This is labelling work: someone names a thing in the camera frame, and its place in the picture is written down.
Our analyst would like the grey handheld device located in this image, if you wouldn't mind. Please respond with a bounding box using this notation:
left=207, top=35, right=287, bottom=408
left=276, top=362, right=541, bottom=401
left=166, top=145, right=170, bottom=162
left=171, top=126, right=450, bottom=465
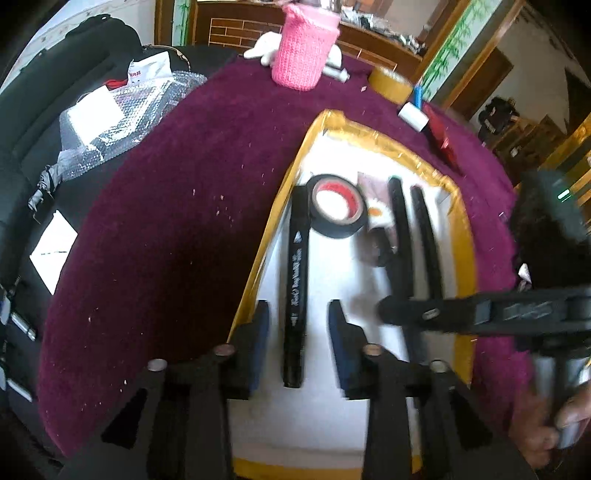
left=0, top=284, right=38, bottom=344

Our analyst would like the black sofa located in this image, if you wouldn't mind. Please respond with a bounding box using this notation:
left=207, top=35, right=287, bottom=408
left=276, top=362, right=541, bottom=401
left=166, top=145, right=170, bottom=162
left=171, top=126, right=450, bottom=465
left=0, top=14, right=241, bottom=462

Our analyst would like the grey folded umbrella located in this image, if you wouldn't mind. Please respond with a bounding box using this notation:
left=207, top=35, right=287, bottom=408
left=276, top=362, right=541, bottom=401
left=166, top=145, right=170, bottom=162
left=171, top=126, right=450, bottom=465
left=28, top=166, right=62, bottom=214

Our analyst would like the black tape roll red core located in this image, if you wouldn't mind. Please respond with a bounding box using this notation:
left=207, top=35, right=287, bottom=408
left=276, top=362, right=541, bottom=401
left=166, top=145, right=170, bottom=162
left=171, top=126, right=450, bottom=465
left=307, top=174, right=370, bottom=240

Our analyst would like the red foil packet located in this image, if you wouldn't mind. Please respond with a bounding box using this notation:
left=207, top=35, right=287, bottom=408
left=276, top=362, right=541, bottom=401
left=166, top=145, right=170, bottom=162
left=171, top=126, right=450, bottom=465
left=422, top=105, right=465, bottom=174

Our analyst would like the pink knitted cup sleeve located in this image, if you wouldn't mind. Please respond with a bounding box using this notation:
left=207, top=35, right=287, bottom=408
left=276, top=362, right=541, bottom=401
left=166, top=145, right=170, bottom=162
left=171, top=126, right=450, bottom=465
left=271, top=2, right=342, bottom=90

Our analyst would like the bamboo wall panel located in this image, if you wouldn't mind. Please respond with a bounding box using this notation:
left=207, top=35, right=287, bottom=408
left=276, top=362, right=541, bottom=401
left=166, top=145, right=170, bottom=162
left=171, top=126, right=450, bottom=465
left=173, top=0, right=191, bottom=44
left=422, top=0, right=490, bottom=100

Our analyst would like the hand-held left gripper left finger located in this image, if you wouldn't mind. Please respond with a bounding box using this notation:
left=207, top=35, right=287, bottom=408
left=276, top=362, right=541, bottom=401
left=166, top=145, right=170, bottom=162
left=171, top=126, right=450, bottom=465
left=58, top=300, right=271, bottom=480

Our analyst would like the white paper sheet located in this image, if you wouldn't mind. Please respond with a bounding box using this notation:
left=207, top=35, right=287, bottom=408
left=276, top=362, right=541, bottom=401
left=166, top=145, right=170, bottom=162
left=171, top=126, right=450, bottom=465
left=30, top=210, right=79, bottom=295

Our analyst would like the white tray gold rim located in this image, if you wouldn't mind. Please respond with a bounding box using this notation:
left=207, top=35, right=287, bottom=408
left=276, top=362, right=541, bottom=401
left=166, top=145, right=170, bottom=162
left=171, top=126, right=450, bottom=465
left=228, top=108, right=478, bottom=476

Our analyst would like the wooden counter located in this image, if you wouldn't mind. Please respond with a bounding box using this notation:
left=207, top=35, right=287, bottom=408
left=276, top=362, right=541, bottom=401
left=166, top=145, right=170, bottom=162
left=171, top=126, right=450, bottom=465
left=191, top=0, right=423, bottom=84

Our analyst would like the pile of counter clutter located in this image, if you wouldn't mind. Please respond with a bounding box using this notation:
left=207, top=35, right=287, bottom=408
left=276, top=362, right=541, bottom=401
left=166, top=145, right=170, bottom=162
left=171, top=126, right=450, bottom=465
left=342, top=9, right=428, bottom=52

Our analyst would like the black marker teal tip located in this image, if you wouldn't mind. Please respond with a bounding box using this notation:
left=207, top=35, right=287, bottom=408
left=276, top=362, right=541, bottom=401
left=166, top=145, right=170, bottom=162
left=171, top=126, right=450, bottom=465
left=387, top=176, right=415, bottom=301

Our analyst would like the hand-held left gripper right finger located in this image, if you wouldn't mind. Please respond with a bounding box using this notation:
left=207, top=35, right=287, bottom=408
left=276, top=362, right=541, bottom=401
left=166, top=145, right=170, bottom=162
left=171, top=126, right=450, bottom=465
left=328, top=300, right=539, bottom=480

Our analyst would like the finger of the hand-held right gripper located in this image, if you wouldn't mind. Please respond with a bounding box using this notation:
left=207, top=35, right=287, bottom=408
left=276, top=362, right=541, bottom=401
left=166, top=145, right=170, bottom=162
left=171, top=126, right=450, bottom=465
left=379, top=294, right=491, bottom=334

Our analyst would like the black marker white script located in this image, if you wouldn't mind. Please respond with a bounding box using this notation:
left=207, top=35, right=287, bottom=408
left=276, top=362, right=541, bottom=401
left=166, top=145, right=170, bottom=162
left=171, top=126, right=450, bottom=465
left=281, top=185, right=311, bottom=389

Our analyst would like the yellow tape roll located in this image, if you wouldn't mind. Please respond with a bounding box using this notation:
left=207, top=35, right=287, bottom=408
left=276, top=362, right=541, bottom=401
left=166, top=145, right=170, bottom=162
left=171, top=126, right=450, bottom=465
left=369, top=67, right=415, bottom=105

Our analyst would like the bubble wrap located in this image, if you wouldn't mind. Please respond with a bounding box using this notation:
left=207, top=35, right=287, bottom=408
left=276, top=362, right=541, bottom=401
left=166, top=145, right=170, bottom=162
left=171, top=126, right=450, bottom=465
left=58, top=71, right=208, bottom=181

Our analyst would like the person's right hand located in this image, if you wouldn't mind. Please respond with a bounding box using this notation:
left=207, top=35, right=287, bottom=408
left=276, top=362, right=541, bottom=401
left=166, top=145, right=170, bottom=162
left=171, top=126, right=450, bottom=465
left=508, top=385, right=591, bottom=468

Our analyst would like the white bag red print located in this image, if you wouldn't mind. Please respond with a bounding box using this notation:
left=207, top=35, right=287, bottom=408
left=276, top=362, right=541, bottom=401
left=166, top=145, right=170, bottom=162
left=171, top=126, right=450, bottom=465
left=127, top=51, right=175, bottom=87

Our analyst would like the white plush toy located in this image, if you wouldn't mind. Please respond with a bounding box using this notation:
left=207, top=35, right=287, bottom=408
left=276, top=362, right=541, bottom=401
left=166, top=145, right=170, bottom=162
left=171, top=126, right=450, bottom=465
left=244, top=32, right=283, bottom=68

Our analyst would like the small pinkish tube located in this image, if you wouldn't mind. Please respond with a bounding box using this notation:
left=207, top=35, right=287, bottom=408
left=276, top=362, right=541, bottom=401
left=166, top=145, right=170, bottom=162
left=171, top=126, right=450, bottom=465
left=357, top=172, right=399, bottom=268

